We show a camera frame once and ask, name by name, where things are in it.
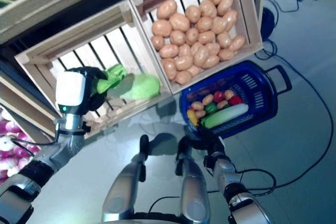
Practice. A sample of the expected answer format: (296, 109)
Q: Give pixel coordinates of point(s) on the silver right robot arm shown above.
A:
(228, 171)

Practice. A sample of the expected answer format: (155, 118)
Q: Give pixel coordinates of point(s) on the silver robot leg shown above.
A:
(194, 187)
(123, 182)

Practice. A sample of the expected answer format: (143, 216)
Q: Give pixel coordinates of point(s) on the dark robot waist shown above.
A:
(157, 218)

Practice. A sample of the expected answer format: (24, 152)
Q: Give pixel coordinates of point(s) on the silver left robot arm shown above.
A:
(63, 145)

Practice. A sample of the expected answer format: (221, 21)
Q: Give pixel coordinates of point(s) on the green bell pepper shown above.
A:
(210, 107)

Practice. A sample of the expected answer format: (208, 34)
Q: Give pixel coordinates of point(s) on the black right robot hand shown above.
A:
(210, 142)

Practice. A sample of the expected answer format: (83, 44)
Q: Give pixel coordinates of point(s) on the yellow bell pepper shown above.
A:
(193, 117)

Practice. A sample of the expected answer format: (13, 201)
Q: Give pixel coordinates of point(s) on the purple white onion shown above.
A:
(5, 142)
(15, 128)
(2, 115)
(4, 157)
(11, 171)
(5, 127)
(19, 151)

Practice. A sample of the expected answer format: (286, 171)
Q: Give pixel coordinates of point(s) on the silver left robot leg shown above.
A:
(123, 182)

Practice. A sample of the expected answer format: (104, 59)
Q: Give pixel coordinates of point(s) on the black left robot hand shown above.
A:
(69, 87)

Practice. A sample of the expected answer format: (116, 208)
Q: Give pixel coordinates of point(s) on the silver right robot leg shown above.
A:
(194, 187)

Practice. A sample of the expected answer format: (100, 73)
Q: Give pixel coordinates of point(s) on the blue plastic shopping basket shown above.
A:
(270, 103)

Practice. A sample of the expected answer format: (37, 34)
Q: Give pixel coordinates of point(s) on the round black stand base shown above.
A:
(267, 23)

